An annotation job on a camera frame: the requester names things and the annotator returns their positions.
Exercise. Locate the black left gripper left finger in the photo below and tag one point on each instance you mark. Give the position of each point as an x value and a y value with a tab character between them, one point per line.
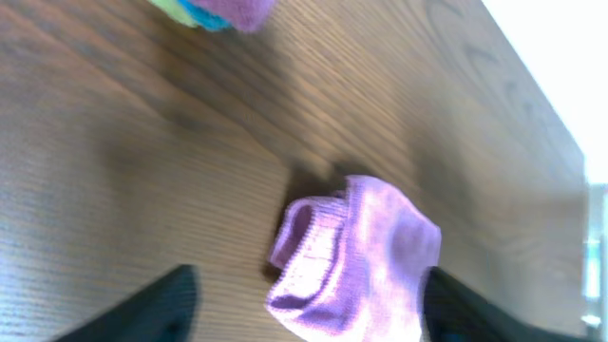
163	311

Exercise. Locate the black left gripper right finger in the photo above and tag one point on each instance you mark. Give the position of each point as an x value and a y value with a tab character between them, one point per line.
455	313

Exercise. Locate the purple cloth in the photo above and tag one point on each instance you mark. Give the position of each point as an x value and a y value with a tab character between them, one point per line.
353	265
243	15

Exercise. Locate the folded blue cloth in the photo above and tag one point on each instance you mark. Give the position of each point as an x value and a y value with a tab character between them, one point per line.
204	18

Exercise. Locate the folded light green cloth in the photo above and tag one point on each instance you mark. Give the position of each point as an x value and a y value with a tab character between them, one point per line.
176	11

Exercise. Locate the folded purple cloth on stack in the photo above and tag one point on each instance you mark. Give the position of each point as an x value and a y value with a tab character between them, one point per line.
243	15

